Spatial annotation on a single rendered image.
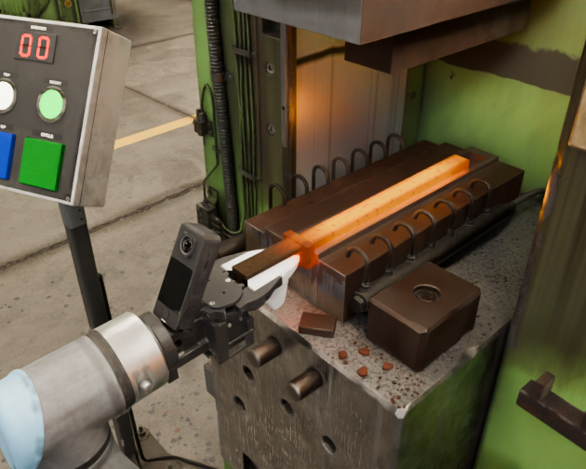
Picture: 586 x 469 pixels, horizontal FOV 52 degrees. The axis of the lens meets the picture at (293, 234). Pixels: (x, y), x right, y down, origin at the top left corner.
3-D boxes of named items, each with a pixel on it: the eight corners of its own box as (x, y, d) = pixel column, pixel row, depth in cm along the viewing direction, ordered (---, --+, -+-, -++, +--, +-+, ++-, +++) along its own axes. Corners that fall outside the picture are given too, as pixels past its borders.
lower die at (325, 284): (342, 324, 77) (346, 271, 72) (246, 257, 89) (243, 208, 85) (515, 211, 101) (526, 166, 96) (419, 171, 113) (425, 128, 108)
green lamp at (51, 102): (51, 124, 93) (45, 97, 91) (38, 115, 96) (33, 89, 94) (70, 118, 95) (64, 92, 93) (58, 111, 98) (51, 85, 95)
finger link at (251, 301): (266, 274, 74) (206, 305, 70) (265, 262, 73) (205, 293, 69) (289, 293, 71) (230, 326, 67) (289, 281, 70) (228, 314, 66)
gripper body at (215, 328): (222, 311, 78) (141, 358, 71) (216, 258, 73) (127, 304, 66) (260, 341, 73) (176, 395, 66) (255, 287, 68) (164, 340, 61)
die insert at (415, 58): (391, 74, 69) (395, 21, 66) (343, 60, 74) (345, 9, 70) (526, 30, 86) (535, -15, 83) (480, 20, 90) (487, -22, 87)
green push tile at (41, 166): (54, 191, 94) (62, 143, 93) (17, 182, 96) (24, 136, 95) (62, 191, 95) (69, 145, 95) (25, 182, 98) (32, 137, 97)
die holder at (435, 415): (371, 616, 89) (401, 415, 65) (219, 455, 113) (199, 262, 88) (555, 414, 121) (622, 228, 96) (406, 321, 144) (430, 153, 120)
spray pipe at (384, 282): (362, 319, 74) (364, 301, 72) (346, 309, 76) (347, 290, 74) (510, 221, 93) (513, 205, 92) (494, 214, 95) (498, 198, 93)
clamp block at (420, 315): (418, 375, 70) (424, 333, 66) (364, 338, 75) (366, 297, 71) (476, 328, 76) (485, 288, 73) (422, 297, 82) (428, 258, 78)
